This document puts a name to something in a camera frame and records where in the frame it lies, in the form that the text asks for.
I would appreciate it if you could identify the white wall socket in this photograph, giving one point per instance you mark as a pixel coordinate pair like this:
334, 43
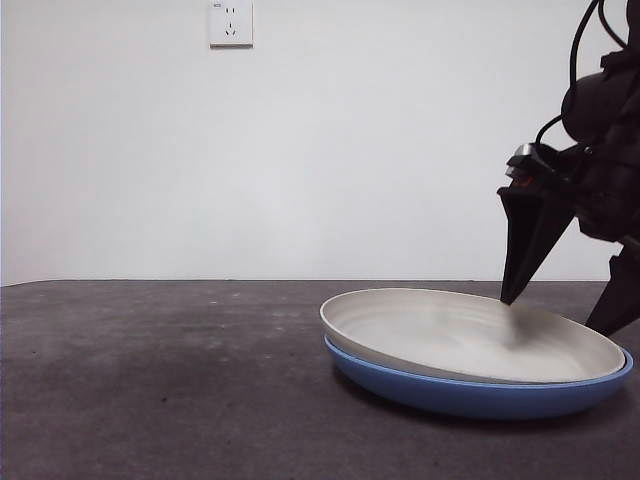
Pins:
231, 25

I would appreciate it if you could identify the white round plate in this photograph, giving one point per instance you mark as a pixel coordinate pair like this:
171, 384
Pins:
450, 335

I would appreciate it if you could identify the pale grey right camera box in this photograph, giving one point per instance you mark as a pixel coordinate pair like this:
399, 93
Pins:
527, 152

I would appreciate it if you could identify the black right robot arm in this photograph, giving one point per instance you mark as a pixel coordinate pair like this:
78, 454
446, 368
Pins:
600, 110

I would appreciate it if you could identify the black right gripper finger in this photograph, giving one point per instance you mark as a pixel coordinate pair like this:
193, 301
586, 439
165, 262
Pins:
622, 295
530, 230

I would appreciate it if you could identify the blue round plate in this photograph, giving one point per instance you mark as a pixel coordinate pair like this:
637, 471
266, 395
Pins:
450, 397

